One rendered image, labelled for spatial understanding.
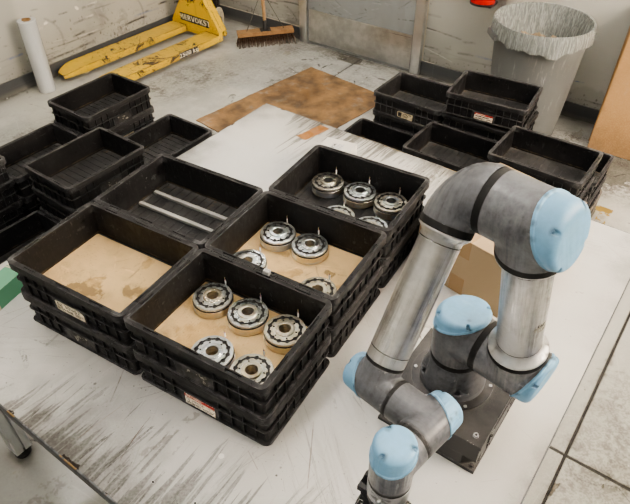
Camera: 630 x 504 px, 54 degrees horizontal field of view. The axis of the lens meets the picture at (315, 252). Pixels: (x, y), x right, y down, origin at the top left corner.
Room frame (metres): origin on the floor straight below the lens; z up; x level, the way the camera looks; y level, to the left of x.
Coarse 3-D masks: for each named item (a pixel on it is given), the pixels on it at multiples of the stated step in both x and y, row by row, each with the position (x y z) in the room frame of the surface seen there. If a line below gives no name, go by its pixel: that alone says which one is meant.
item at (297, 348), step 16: (192, 256) 1.18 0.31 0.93; (224, 256) 1.18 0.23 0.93; (176, 272) 1.12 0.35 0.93; (256, 272) 1.12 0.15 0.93; (160, 288) 1.06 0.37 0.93; (288, 288) 1.06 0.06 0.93; (144, 304) 1.01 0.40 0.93; (128, 320) 0.96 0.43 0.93; (320, 320) 0.96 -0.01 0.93; (144, 336) 0.92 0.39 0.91; (160, 336) 0.91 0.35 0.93; (304, 336) 0.91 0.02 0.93; (176, 352) 0.88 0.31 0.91; (192, 352) 0.87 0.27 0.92; (288, 352) 0.86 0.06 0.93; (208, 368) 0.83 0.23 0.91; (224, 368) 0.82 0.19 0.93; (288, 368) 0.84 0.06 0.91; (240, 384) 0.79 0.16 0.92; (256, 384) 0.78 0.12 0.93; (272, 384) 0.78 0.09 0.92
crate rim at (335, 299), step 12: (264, 192) 1.46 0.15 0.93; (252, 204) 1.40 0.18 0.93; (300, 204) 1.40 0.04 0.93; (240, 216) 1.34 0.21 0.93; (336, 216) 1.34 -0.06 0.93; (228, 228) 1.29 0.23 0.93; (372, 228) 1.29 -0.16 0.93; (216, 240) 1.25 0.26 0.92; (384, 240) 1.25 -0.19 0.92; (216, 252) 1.19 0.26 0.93; (372, 252) 1.19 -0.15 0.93; (252, 264) 1.15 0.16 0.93; (360, 264) 1.15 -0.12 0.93; (276, 276) 1.10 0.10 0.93; (348, 276) 1.10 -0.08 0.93; (312, 288) 1.06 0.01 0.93; (348, 288) 1.07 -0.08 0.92; (336, 300) 1.03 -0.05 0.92
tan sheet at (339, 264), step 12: (252, 240) 1.36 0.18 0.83; (264, 252) 1.31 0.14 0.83; (276, 252) 1.31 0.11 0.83; (288, 252) 1.31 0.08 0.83; (336, 252) 1.31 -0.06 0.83; (348, 252) 1.31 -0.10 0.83; (276, 264) 1.26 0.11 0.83; (288, 264) 1.26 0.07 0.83; (300, 264) 1.26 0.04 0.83; (324, 264) 1.26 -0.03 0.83; (336, 264) 1.26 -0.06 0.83; (348, 264) 1.26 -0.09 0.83; (288, 276) 1.21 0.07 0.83; (300, 276) 1.21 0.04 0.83; (312, 276) 1.21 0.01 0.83; (324, 276) 1.21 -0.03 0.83; (336, 276) 1.21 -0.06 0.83
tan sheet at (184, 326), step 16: (192, 304) 1.10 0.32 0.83; (176, 320) 1.05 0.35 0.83; (192, 320) 1.05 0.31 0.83; (208, 320) 1.05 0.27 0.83; (224, 320) 1.05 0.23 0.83; (176, 336) 0.99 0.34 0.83; (192, 336) 0.99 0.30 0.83; (240, 336) 0.99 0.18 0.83; (256, 336) 0.99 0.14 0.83; (240, 352) 0.94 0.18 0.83; (256, 352) 0.94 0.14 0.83; (272, 352) 0.94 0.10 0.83
